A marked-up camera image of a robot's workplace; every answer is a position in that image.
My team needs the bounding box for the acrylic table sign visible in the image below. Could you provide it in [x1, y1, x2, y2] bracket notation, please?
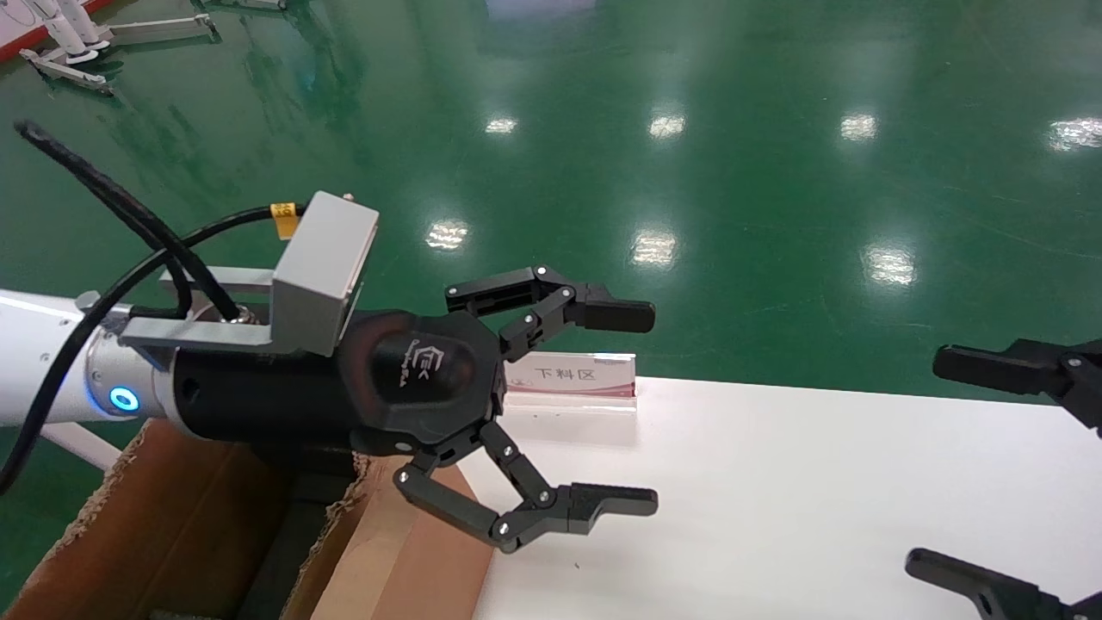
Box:
[504, 351, 639, 413]

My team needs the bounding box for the white metal pipe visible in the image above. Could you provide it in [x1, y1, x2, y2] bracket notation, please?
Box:
[39, 421, 122, 473]

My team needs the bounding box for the black cable with yellow tag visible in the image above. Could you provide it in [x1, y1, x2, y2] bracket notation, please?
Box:
[0, 201, 304, 498]

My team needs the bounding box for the white stand leg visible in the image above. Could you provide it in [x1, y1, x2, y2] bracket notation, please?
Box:
[22, 0, 98, 66]
[56, 0, 114, 51]

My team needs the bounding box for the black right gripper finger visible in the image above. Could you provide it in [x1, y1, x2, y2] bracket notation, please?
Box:
[904, 548, 1102, 620]
[932, 338, 1102, 431]

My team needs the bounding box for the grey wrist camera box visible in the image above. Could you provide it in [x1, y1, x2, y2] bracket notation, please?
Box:
[119, 191, 381, 358]

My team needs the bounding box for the large torn cardboard box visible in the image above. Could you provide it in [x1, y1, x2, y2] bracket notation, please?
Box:
[0, 419, 393, 620]

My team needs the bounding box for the white platform with red edge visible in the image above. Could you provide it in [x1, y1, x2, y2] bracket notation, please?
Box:
[0, 0, 115, 64]

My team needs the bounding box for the thick black braided cable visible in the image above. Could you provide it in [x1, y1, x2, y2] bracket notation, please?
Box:
[15, 120, 244, 322]

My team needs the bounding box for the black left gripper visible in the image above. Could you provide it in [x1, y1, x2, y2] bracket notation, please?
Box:
[170, 265, 659, 554]

